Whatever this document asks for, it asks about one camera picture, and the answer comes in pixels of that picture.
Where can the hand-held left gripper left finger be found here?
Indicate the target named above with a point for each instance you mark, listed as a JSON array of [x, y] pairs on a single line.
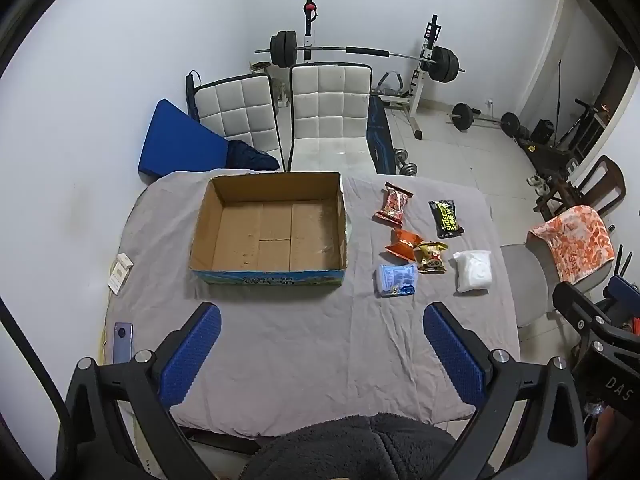
[[192, 355]]

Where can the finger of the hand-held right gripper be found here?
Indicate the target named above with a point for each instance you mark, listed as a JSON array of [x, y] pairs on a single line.
[[622, 287], [575, 302]]

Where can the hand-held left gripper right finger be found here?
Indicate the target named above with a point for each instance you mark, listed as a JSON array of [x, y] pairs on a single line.
[[452, 355]]

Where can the white soft bag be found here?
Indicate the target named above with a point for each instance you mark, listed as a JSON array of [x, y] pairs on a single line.
[[472, 272]]

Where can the blue clear snack packet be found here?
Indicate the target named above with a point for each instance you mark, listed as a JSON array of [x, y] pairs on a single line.
[[395, 280]]

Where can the gold snack packet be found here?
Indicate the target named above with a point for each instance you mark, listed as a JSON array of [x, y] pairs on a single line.
[[431, 258]]

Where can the orange snack packet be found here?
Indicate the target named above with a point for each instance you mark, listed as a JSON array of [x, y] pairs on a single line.
[[402, 246]]

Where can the black wipes packet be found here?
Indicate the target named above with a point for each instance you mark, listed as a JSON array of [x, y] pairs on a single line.
[[445, 220]]

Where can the cardboard box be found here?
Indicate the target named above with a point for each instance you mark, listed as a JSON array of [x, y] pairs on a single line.
[[270, 240]]

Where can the red snack packet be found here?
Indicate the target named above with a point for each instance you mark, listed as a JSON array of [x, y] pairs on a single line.
[[393, 205]]

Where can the person's right forearm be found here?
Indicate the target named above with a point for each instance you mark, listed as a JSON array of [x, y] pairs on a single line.
[[620, 450]]

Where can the orange floral towel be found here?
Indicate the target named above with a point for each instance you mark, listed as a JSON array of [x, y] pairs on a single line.
[[575, 240]]

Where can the blue smartphone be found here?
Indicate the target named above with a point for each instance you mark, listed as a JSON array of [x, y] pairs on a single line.
[[121, 342]]

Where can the flat white box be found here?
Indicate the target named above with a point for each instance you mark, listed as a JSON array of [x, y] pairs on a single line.
[[117, 280]]

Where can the grey table cloth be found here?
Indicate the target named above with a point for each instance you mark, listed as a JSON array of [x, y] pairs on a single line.
[[300, 340]]

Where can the brown wooden chair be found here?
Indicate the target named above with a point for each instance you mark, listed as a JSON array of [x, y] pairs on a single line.
[[607, 180]]

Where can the small white box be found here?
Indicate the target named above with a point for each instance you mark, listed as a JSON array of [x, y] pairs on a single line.
[[125, 261]]

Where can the white shoe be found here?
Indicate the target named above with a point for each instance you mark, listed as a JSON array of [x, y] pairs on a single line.
[[534, 180], [542, 189]]

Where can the person's dark fleece clothing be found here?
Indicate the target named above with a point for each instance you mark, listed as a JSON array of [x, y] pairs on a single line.
[[360, 450]]

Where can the black exercise machine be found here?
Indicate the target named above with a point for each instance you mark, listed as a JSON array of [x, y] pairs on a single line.
[[582, 125]]

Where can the black speaker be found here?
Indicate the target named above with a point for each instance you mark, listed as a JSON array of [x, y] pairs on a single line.
[[542, 131]]

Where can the small dumbbell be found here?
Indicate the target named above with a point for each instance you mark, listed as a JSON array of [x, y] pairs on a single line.
[[409, 168]]

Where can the dark blue jacket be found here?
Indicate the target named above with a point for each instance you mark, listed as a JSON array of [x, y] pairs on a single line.
[[247, 157]]

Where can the blue foam mat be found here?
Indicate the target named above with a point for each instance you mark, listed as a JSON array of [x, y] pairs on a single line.
[[175, 145]]

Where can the short barbell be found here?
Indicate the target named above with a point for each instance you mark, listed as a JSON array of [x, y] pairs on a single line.
[[462, 116]]

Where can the white padded chair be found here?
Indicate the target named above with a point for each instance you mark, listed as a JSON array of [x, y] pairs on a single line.
[[235, 110], [325, 105]]

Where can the white weight bench rack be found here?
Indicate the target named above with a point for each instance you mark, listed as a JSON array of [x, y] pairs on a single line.
[[415, 90]]

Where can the long barbell with black plates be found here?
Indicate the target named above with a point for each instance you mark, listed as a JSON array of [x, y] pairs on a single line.
[[320, 49]]

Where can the white wall outlet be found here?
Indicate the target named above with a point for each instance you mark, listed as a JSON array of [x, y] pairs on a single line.
[[490, 105]]

